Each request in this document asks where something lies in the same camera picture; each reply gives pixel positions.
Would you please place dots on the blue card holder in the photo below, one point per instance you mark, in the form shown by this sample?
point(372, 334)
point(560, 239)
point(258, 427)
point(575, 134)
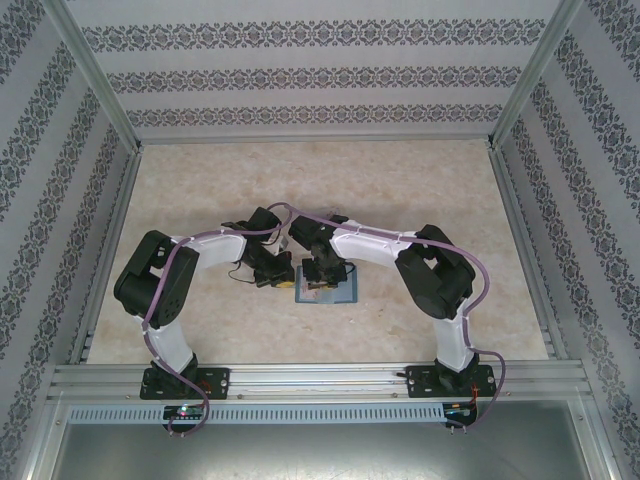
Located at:
point(351, 295)

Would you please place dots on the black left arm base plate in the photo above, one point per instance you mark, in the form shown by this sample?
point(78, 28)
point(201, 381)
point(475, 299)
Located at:
point(220, 380)

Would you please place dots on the circuit board with green light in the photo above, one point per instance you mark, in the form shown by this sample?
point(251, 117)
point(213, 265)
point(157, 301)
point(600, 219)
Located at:
point(185, 411)

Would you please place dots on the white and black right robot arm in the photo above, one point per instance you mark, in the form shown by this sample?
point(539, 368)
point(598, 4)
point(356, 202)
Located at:
point(370, 245)

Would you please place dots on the aluminium side rail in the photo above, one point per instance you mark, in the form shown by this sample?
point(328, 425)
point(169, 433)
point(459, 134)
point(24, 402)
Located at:
point(525, 250)
point(109, 250)

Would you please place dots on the aluminium frame post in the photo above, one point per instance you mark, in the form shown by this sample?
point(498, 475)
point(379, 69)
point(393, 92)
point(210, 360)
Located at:
point(530, 75)
point(100, 75)

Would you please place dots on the grey metal sheet panel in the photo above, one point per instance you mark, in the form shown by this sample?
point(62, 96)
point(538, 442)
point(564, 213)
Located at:
point(320, 455)

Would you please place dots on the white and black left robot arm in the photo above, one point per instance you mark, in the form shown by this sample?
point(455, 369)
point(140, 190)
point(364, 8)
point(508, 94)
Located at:
point(215, 250)

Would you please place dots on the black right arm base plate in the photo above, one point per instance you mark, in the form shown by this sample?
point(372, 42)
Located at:
point(420, 382)

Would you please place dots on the aluminium mounting rail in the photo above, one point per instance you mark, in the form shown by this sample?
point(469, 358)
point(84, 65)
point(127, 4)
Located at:
point(320, 385)

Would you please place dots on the pale card with red print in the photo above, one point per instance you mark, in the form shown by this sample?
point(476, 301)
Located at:
point(306, 293)

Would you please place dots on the aluminium back rail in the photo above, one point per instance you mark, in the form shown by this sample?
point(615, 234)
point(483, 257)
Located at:
point(320, 138)

